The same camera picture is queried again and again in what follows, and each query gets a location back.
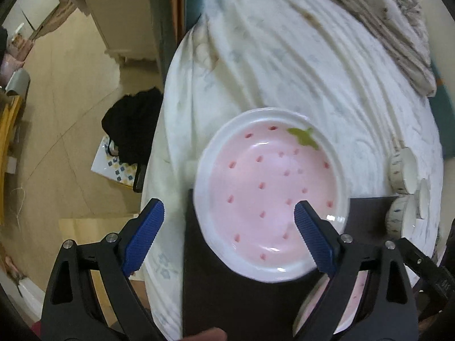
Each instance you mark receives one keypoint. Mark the cream cabinet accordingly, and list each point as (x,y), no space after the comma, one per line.
(121,17)

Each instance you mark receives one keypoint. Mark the pink cloth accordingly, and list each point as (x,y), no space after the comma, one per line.
(10,65)

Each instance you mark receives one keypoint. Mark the patterned paper bag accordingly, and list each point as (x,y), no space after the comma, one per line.
(117,172)

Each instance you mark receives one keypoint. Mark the pink strawberry print plate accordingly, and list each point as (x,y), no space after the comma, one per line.
(355,291)
(270,191)

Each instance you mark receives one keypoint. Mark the white ceramic bowl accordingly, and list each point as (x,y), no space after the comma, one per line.
(400,216)
(423,199)
(403,170)

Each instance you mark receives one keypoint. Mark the yellow wooden frame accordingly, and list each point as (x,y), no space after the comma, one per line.
(9,131)

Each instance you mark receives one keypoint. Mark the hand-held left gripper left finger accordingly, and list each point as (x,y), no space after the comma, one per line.
(144,239)

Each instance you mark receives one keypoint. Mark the grey metal sheet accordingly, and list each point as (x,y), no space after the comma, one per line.
(17,81)

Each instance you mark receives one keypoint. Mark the black cloth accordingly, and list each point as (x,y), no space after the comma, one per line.
(135,128)

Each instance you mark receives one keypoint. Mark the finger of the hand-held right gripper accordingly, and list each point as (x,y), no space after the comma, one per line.
(416,254)

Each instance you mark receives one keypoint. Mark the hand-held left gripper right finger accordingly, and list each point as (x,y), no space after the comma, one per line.
(316,236)

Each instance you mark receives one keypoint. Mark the beige floral quilt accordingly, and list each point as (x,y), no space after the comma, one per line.
(391,17)

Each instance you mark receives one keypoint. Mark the white bed sheet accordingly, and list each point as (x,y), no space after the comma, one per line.
(284,60)

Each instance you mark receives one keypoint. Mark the dark brown tray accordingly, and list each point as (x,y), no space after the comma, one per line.
(231,302)

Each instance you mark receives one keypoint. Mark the teal box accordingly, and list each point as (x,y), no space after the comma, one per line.
(444,113)

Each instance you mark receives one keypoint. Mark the teal fabric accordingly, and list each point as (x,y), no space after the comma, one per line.
(195,0)

